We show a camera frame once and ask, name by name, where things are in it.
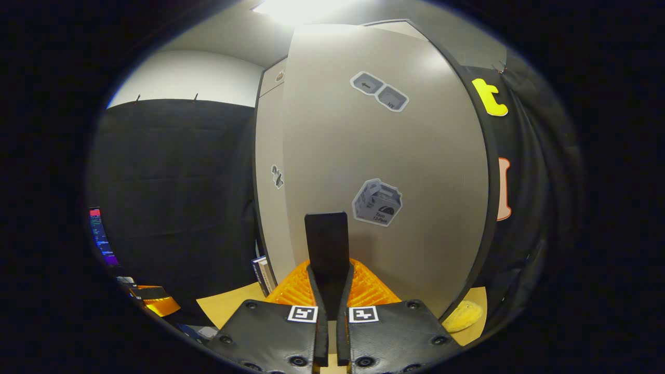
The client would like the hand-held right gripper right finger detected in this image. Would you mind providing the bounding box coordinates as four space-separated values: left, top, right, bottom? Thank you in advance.
336 259 464 374

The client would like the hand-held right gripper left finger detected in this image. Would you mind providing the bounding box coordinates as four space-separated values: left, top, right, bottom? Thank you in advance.
207 259 330 374

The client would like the black door handle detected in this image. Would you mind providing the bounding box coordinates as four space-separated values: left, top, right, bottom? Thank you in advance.
305 212 350 318

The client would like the cabinet door with checkered sticker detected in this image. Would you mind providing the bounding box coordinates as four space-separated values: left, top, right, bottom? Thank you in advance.
255 83 298 285

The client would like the cabinet door with box sticker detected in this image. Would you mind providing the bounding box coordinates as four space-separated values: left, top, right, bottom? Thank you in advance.
283 23 491 320

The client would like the grey double-door shoe cabinet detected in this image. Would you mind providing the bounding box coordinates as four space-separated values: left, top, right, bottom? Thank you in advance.
255 20 495 323

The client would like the grey cabinet drawer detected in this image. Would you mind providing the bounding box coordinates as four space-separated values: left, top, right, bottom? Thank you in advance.
260 57 288 98

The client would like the computer monitor screen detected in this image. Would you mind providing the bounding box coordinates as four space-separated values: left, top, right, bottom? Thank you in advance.
88 208 120 266

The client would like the blue book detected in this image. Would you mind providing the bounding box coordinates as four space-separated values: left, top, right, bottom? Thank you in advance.
251 257 267 296

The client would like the yellow round plush toy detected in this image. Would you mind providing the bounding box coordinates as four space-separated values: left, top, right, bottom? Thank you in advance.
442 300 484 333

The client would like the black backdrop cloth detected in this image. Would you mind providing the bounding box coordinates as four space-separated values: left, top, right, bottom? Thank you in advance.
88 62 582 333

